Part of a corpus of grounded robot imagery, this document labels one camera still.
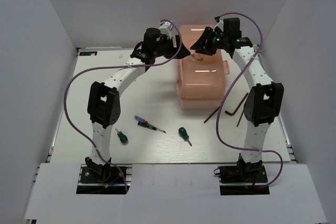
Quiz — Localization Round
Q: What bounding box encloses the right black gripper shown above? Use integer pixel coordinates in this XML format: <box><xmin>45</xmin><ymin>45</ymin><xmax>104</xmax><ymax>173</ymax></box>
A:
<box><xmin>190</xmin><ymin>26</ymin><xmax>228</xmax><ymax>56</ymax></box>

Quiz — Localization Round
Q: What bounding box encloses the long brown hex key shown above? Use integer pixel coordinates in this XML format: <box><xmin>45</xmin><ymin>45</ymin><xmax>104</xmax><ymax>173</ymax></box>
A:
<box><xmin>203</xmin><ymin>107</ymin><xmax>219</xmax><ymax>124</ymax></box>

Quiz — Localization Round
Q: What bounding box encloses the black green precision screwdriver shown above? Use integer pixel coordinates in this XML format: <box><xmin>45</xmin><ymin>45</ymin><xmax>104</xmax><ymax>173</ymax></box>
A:
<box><xmin>138</xmin><ymin>122</ymin><xmax>166</xmax><ymax>133</ymax></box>

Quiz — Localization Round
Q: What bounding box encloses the stubby green screwdriver left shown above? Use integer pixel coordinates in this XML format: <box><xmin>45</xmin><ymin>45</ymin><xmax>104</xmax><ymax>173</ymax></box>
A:
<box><xmin>115</xmin><ymin>128</ymin><xmax>128</xmax><ymax>145</ymax></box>

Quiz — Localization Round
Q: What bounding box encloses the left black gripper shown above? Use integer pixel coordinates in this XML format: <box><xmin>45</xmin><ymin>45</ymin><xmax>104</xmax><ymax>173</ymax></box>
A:
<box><xmin>153</xmin><ymin>34</ymin><xmax>191</xmax><ymax>59</ymax></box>

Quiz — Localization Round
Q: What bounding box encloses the large brown hex key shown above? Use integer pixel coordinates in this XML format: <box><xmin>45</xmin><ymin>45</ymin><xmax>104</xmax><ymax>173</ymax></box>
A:
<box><xmin>225</xmin><ymin>93</ymin><xmax>249</xmax><ymax>116</ymax></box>

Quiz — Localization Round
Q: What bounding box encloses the stubby green screwdriver right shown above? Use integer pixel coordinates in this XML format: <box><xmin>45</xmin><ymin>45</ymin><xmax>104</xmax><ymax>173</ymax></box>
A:
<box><xmin>178</xmin><ymin>127</ymin><xmax>192</xmax><ymax>146</ymax></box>

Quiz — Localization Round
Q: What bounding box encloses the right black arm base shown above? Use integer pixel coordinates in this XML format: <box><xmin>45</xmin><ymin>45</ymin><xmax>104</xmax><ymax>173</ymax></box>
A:
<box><xmin>213</xmin><ymin>159</ymin><xmax>270</xmax><ymax>196</ymax></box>

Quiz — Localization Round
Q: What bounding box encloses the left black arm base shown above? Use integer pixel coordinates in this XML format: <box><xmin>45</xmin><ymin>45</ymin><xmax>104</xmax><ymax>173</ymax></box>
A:
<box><xmin>76</xmin><ymin>157</ymin><xmax>132</xmax><ymax>195</ymax></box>

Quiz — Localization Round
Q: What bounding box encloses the pink plastic toolbox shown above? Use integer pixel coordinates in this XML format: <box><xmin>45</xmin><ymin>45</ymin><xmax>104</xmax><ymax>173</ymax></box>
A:
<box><xmin>175</xmin><ymin>24</ymin><xmax>232</xmax><ymax>110</ymax></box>

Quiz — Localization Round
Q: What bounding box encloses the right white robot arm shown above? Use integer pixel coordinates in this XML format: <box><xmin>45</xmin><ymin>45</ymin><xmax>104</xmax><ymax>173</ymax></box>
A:
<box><xmin>191</xmin><ymin>17</ymin><xmax>284</xmax><ymax>182</ymax></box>

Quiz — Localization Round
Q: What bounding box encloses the stubby green screwdriver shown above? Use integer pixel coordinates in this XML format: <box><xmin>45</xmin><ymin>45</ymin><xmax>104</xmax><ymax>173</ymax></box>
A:
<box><xmin>178</xmin><ymin>127</ymin><xmax>192</xmax><ymax>146</ymax></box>
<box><xmin>115</xmin><ymin>128</ymin><xmax>128</xmax><ymax>145</ymax></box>

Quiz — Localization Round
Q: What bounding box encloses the blue red handled screwdriver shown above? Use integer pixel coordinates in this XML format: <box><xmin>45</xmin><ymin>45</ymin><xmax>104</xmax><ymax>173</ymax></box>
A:
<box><xmin>134</xmin><ymin>115</ymin><xmax>148</xmax><ymax>124</ymax></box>

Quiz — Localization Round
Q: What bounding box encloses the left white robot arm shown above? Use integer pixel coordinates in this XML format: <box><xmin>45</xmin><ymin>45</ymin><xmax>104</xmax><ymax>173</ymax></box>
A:
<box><xmin>85</xmin><ymin>22</ymin><xmax>190</xmax><ymax>182</ymax></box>

